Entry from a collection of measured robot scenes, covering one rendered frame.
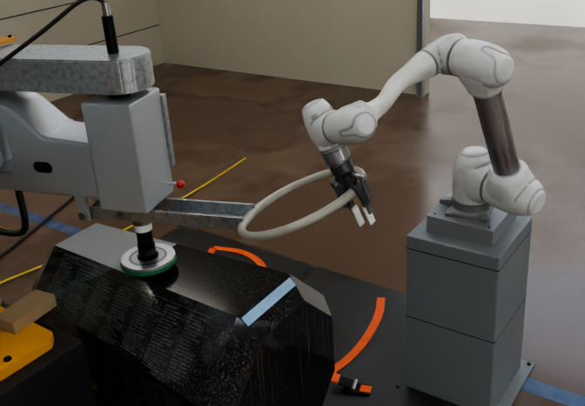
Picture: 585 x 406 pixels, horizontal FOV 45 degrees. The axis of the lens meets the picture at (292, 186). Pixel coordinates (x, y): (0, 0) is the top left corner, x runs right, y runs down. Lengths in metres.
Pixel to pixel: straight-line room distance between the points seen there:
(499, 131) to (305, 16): 5.56
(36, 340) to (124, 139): 0.76
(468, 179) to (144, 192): 1.26
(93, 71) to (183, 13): 6.65
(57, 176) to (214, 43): 6.25
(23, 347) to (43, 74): 0.95
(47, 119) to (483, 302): 1.85
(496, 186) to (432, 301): 0.62
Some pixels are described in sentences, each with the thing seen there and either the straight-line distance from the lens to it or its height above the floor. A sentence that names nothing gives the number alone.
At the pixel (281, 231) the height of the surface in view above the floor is 1.17.
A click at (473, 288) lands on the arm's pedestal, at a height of 0.63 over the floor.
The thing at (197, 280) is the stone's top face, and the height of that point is 0.80.
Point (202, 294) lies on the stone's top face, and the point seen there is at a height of 0.80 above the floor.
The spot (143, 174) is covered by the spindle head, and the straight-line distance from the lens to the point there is 2.59.
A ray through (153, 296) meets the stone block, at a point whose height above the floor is 0.77.
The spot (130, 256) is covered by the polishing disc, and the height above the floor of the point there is 0.86.
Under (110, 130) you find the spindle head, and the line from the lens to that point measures 2.57.
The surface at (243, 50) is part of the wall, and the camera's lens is 8.63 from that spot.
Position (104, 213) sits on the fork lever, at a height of 1.06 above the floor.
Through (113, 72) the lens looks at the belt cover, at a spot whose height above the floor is 1.63.
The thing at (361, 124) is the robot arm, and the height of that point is 1.54.
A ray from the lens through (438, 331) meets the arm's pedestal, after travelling 3.17.
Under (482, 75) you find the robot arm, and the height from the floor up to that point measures 1.57.
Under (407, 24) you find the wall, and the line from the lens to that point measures 7.37.
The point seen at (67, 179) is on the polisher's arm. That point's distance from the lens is 2.79.
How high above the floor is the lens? 2.22
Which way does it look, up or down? 24 degrees down
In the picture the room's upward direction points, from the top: 4 degrees counter-clockwise
